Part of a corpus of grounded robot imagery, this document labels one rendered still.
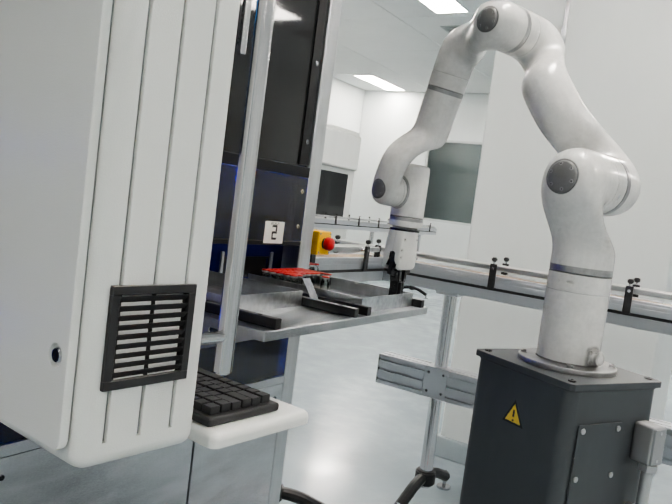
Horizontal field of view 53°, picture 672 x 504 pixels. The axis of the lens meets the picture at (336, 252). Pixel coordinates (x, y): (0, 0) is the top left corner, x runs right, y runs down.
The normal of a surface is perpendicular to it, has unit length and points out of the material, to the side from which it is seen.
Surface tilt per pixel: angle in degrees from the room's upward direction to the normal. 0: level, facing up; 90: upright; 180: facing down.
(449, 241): 90
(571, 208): 128
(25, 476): 90
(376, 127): 90
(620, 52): 90
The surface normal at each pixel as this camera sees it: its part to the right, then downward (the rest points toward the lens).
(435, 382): -0.53, 0.00
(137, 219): 0.79, 0.14
